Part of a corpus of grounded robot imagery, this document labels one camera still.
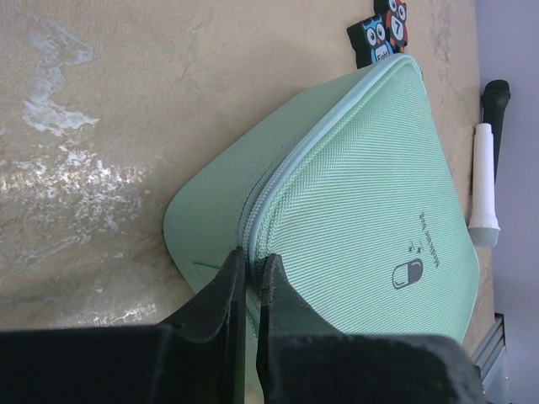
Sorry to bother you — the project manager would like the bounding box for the white microphone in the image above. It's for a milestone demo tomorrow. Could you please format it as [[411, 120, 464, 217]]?
[[468, 123, 500, 248]]

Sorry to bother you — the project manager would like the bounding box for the blue owl number block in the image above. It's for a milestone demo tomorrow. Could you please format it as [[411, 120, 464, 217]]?
[[347, 14, 394, 69]]

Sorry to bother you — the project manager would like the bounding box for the black microphone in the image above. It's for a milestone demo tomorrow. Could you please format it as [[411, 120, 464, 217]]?
[[481, 79, 510, 176]]

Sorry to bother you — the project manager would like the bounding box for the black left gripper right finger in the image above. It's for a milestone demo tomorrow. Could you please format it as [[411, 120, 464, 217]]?
[[257, 254, 484, 403]]

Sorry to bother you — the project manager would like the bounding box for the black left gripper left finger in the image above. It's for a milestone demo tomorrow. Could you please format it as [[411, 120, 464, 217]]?
[[1, 249, 245, 403]]

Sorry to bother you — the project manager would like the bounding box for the mint green medicine case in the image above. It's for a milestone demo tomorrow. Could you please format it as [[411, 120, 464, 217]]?
[[163, 54, 480, 390]]

